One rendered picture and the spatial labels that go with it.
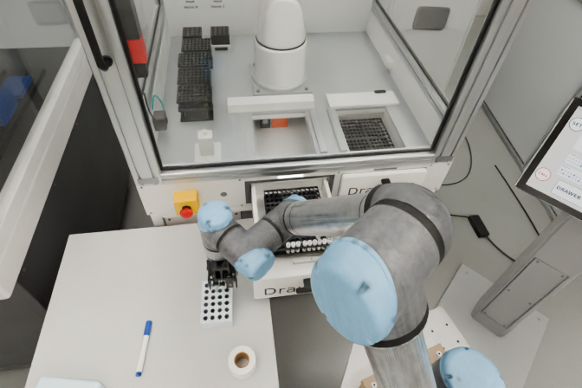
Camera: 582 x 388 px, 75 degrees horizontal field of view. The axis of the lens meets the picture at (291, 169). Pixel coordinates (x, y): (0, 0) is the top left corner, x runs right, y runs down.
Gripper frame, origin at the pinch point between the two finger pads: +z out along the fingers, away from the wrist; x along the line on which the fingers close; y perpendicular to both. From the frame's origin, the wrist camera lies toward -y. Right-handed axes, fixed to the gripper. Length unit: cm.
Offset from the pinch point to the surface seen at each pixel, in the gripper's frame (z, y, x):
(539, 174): -20, -16, 96
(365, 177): -11, -26, 45
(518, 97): 50, -146, 196
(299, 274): -11.4, 6.1, 19.6
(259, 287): -7.0, 6.9, 9.2
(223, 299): 1.6, 5.2, -1.1
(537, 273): 27, -6, 115
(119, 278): 5.4, -5.7, -31.9
